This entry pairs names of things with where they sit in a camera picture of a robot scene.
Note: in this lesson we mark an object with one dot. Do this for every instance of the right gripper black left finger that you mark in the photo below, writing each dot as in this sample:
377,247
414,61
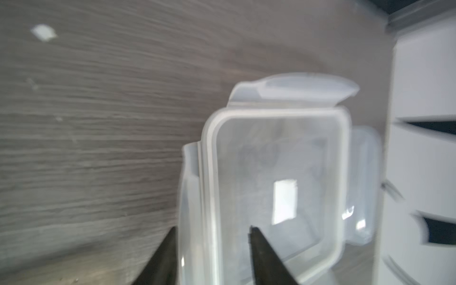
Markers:
161,269

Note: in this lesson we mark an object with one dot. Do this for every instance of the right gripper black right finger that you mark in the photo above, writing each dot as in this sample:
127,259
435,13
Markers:
267,267

